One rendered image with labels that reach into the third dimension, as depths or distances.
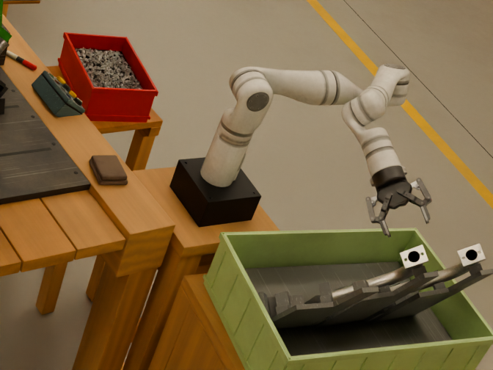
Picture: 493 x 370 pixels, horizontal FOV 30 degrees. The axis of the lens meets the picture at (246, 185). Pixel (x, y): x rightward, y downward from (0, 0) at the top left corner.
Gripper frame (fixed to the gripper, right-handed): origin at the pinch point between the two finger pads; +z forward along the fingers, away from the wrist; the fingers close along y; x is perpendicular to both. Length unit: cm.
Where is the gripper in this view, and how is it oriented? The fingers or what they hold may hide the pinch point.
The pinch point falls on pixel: (407, 227)
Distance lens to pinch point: 214.9
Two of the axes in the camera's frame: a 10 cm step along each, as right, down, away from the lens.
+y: 9.2, -3.5, -1.5
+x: 2.5, 2.8, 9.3
